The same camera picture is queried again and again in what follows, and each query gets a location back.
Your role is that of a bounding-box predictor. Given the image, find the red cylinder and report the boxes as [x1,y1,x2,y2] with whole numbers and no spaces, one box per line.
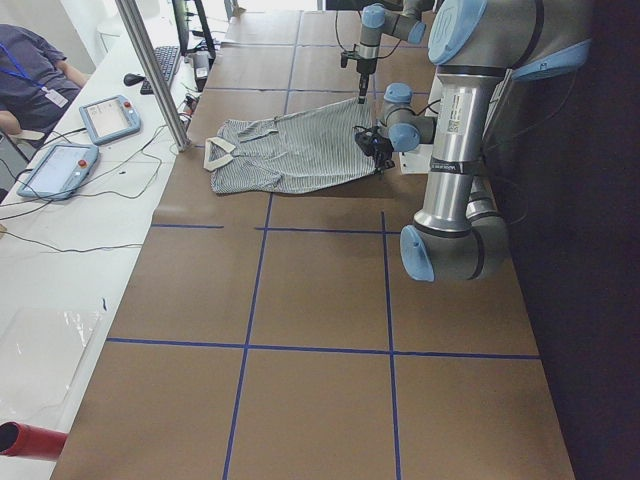
[1,422,67,461]

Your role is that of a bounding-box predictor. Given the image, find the black monitor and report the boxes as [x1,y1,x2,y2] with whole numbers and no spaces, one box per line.
[171,0,216,59]

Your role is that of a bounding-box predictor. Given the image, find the black keyboard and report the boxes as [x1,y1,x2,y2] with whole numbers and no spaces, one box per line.
[154,46,181,87]

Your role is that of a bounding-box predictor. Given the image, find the seated person dark shirt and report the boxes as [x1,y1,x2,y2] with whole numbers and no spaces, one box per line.
[1,24,89,148]

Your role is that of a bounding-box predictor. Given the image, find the aluminium frame post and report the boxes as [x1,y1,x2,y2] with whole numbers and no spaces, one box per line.
[115,0,190,152]

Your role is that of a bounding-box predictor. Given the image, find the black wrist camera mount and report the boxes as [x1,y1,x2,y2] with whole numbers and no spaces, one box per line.
[340,50,358,68]

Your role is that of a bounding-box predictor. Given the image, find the teach pendant far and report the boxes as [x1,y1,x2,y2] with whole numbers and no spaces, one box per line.
[79,95,141,146]

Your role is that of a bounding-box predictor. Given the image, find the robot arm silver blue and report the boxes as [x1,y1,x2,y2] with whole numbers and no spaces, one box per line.
[349,1,436,104]
[343,1,593,282]

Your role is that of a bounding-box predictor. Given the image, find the striped polo shirt white collar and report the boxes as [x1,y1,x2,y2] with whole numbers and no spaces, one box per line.
[203,98,379,194]

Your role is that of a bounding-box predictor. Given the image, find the teach pendant near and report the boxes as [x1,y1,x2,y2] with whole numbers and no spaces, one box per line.
[17,143,99,201]

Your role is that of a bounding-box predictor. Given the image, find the clear plastic sheet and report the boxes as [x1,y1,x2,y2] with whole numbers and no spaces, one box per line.
[1,308,102,429]

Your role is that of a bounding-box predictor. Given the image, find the black computer mouse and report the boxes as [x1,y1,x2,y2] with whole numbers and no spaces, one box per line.
[123,73,146,86]

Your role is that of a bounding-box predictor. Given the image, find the black pendant cable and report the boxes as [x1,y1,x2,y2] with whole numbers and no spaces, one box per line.
[0,124,171,253]

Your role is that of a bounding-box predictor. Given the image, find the teach pendant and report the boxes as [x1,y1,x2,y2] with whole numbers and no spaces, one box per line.
[79,95,141,146]
[17,143,99,201]

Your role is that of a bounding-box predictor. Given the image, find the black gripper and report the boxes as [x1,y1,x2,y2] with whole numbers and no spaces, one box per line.
[353,125,395,170]
[356,58,377,103]

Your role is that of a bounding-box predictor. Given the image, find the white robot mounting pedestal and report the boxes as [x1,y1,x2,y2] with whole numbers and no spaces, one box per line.
[399,76,442,175]

